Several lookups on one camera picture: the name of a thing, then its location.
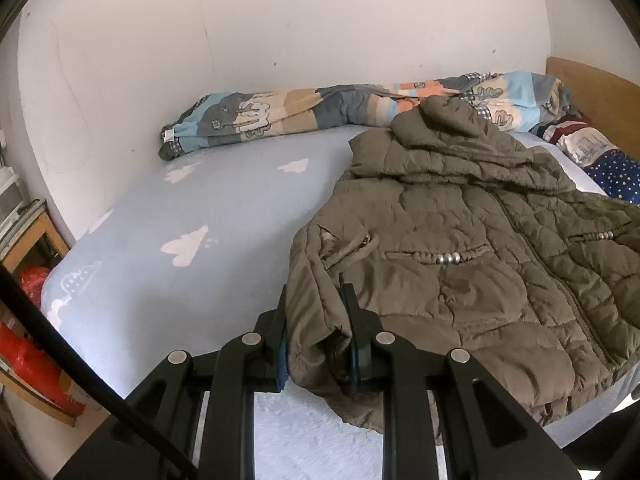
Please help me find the cartoon print patchwork quilt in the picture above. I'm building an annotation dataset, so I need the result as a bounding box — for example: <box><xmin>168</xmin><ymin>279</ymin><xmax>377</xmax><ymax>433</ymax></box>
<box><xmin>158</xmin><ymin>71</ymin><xmax>577</xmax><ymax>162</ymax></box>

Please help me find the wooden headboard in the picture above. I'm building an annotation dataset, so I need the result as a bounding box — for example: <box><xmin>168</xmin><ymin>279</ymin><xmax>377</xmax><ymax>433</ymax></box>
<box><xmin>545</xmin><ymin>56</ymin><xmax>640</xmax><ymax>152</ymax></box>

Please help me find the wooden shelf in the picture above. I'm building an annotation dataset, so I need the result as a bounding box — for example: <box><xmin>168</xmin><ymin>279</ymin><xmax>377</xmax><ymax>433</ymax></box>
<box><xmin>0</xmin><ymin>200</ymin><xmax>71</xmax><ymax>276</ymax></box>

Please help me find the red white blue pillow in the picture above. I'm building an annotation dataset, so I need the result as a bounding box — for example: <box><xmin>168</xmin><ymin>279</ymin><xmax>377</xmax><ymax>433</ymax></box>
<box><xmin>529</xmin><ymin>114</ymin><xmax>640</xmax><ymax>207</ymax></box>

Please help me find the white fluffy blanket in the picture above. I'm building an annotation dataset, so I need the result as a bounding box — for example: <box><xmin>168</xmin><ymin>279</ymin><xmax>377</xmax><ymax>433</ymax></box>
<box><xmin>192</xmin><ymin>391</ymin><xmax>453</xmax><ymax>480</ymax></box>

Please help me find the olive puffer hooded jacket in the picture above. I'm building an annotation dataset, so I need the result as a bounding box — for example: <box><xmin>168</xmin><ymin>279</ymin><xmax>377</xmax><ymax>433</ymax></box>
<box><xmin>286</xmin><ymin>94</ymin><xmax>640</xmax><ymax>432</ymax></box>

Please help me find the light blue cloud-print bed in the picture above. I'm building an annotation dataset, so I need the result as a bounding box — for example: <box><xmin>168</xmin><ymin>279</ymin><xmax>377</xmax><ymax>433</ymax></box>
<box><xmin>40</xmin><ymin>125</ymin><xmax>640</xmax><ymax>448</ymax></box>

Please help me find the red plastic bag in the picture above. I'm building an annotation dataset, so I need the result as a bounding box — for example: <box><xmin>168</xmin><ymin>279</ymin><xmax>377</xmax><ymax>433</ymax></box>
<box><xmin>19</xmin><ymin>266</ymin><xmax>52</xmax><ymax>307</ymax></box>

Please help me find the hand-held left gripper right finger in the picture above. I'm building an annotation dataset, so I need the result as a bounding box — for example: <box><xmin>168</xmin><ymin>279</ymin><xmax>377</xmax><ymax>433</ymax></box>
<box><xmin>340</xmin><ymin>284</ymin><xmax>568</xmax><ymax>480</ymax></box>

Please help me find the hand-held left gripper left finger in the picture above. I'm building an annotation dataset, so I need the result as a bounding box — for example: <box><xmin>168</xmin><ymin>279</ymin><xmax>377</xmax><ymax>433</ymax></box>
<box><xmin>60</xmin><ymin>284</ymin><xmax>292</xmax><ymax>480</ymax></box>

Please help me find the red packaging box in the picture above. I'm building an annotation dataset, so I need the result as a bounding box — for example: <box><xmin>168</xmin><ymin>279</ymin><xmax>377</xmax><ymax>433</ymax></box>
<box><xmin>0</xmin><ymin>320</ymin><xmax>88</xmax><ymax>417</ymax></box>

